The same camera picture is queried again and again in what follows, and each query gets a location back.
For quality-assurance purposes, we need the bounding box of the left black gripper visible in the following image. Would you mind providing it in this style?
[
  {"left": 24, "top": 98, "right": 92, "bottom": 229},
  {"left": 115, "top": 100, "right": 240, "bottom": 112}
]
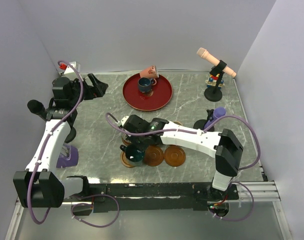
[{"left": 69, "top": 73, "right": 108, "bottom": 107}]

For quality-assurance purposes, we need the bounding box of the dark green mug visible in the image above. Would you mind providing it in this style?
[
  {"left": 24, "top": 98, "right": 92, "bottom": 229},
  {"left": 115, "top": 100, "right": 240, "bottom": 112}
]
[{"left": 119, "top": 144, "right": 145, "bottom": 167}]

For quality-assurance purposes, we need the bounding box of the wooden coaster two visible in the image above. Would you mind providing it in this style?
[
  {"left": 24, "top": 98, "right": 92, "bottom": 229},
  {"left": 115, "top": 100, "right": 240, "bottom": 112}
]
[{"left": 120, "top": 151, "right": 135, "bottom": 168}]

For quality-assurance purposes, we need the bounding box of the wooden coaster six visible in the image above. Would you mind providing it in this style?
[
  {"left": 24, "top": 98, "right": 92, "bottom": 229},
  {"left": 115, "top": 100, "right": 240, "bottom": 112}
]
[{"left": 143, "top": 145, "right": 164, "bottom": 167}]

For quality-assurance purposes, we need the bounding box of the dark blue small cup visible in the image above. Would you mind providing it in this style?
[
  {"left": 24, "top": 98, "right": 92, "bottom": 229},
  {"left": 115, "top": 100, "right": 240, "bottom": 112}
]
[{"left": 137, "top": 77, "right": 157, "bottom": 93}]

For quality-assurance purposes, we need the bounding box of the beige ceramic mug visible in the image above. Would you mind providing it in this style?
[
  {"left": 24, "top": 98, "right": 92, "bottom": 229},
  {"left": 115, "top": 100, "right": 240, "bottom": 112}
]
[{"left": 173, "top": 121, "right": 182, "bottom": 126}]

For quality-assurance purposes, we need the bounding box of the wooden coaster five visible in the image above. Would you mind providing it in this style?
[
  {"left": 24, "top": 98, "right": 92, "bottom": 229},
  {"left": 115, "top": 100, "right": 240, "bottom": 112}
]
[{"left": 164, "top": 145, "right": 186, "bottom": 167}]

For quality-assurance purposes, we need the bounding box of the pink floral cup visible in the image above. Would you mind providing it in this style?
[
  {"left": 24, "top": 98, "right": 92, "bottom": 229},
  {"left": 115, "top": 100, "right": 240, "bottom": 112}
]
[{"left": 139, "top": 65, "right": 159, "bottom": 79}]

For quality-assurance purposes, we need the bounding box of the wooden coaster one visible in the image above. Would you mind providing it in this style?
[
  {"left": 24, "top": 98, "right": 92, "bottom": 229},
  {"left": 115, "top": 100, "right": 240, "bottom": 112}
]
[{"left": 121, "top": 133, "right": 131, "bottom": 146}]

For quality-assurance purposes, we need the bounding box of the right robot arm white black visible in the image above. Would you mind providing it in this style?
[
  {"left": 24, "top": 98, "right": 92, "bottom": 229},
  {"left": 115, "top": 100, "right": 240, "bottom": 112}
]
[{"left": 120, "top": 114, "right": 244, "bottom": 199}]

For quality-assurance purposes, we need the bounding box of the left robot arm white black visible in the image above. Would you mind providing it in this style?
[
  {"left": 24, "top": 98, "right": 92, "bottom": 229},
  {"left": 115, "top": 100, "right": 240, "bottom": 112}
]
[{"left": 13, "top": 73, "right": 108, "bottom": 208}]

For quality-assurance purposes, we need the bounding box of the red round tray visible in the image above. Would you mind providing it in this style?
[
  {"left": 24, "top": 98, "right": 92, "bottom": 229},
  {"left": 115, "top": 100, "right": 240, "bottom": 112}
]
[{"left": 122, "top": 73, "right": 173, "bottom": 112}]

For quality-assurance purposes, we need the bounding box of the black microphone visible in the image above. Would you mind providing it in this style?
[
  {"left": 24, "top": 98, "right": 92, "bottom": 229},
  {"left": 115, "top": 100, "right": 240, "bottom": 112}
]
[{"left": 27, "top": 99, "right": 47, "bottom": 121}]

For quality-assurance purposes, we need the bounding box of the black stand of purple microphone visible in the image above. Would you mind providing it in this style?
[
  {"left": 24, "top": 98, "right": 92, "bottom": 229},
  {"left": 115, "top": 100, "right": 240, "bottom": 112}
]
[{"left": 193, "top": 109, "right": 214, "bottom": 130}]

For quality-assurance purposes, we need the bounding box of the purple box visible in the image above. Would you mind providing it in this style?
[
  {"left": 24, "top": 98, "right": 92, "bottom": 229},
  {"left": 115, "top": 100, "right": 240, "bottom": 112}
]
[{"left": 56, "top": 143, "right": 79, "bottom": 169}]

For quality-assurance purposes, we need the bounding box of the black stand of pink microphone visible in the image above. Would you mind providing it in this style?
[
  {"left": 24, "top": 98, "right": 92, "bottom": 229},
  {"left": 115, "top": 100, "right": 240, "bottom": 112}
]
[{"left": 204, "top": 60, "right": 227, "bottom": 102}]

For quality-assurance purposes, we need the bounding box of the purple toy microphone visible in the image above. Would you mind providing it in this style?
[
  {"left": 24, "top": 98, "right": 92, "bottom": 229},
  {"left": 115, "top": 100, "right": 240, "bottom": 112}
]
[{"left": 204, "top": 107, "right": 227, "bottom": 129}]

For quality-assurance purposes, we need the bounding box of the colourful toy car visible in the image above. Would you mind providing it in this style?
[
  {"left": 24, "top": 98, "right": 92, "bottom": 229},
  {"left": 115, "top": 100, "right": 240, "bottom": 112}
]
[{"left": 205, "top": 74, "right": 225, "bottom": 89}]

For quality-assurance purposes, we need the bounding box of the pink toy microphone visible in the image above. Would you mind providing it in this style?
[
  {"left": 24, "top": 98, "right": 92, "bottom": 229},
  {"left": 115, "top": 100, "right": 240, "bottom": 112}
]
[{"left": 196, "top": 47, "right": 237, "bottom": 78}]

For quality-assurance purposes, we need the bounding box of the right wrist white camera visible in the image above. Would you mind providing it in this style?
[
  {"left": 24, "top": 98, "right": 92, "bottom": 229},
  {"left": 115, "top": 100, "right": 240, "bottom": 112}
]
[{"left": 118, "top": 116, "right": 129, "bottom": 126}]

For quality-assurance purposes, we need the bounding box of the wrist white camera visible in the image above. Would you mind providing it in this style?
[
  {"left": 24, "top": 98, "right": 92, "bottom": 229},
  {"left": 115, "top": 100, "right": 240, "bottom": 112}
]
[
  {"left": 118, "top": 116, "right": 129, "bottom": 126},
  {"left": 58, "top": 61, "right": 82, "bottom": 76}
]

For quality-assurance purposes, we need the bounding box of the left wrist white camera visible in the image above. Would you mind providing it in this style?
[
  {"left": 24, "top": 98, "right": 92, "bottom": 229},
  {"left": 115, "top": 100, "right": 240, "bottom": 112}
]
[{"left": 58, "top": 61, "right": 82, "bottom": 76}]

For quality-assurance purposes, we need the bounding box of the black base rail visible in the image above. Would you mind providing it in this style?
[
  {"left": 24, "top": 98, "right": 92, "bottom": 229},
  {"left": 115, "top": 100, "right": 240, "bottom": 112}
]
[{"left": 64, "top": 182, "right": 239, "bottom": 213}]

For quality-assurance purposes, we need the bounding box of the aluminium rail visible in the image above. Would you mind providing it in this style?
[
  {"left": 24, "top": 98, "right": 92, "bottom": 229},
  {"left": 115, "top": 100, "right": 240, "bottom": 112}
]
[{"left": 236, "top": 181, "right": 281, "bottom": 202}]

